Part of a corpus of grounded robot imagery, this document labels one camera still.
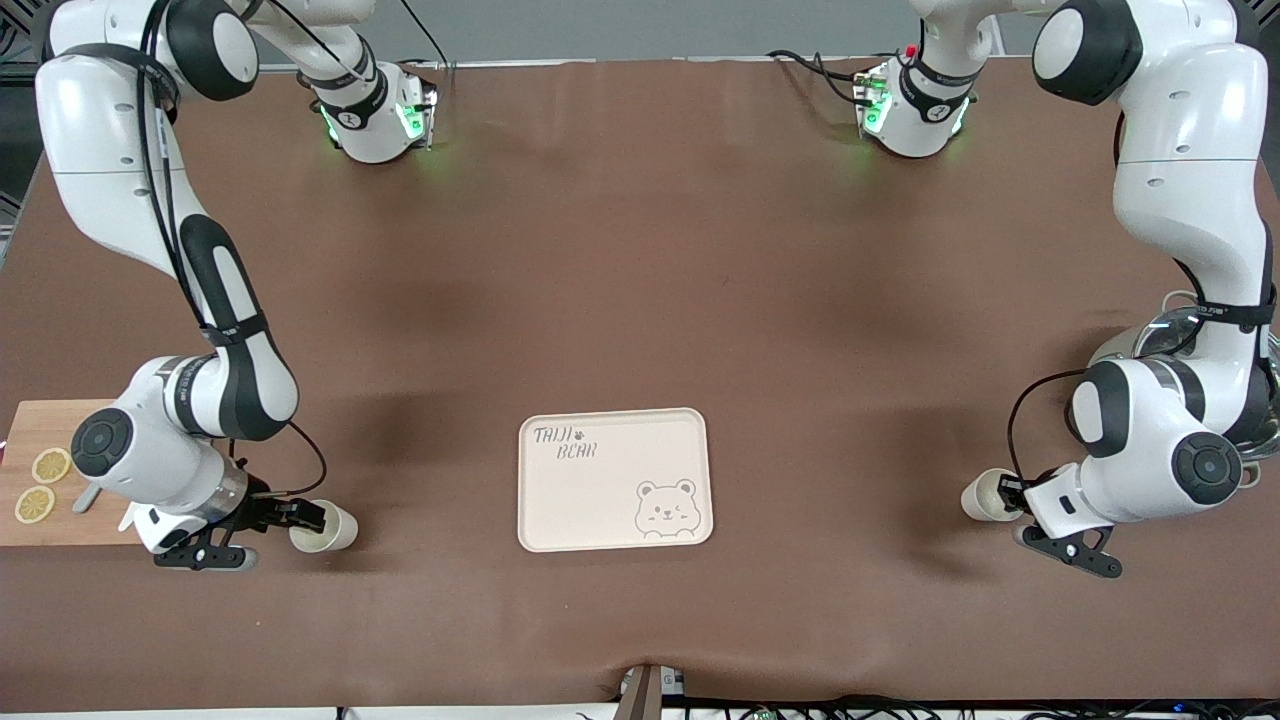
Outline white IKEA cup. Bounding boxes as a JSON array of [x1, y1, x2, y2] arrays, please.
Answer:
[[289, 500, 359, 555], [961, 468, 1024, 524]]

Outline beige bear print tray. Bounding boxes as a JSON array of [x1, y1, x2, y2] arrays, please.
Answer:
[[517, 407, 715, 554]]

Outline grey-green electric cooking pot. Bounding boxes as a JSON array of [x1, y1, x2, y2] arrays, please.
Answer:
[[1088, 290, 1280, 491]]

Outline wooden cutting board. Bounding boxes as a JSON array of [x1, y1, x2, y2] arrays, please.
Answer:
[[0, 399, 153, 547]]

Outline brown table mat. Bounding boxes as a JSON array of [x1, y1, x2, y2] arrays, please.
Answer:
[[0, 55, 1280, 714]]

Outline tangled black cables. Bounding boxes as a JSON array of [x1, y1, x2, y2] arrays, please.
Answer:
[[690, 694, 1280, 720]]

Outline grey metal bracket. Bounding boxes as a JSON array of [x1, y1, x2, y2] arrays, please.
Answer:
[[618, 662, 688, 720]]

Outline black left arm base cables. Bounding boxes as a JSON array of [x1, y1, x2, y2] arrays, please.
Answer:
[[765, 48, 883, 107]]

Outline black right arm base cable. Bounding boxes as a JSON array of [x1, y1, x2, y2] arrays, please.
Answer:
[[398, 0, 457, 71]]

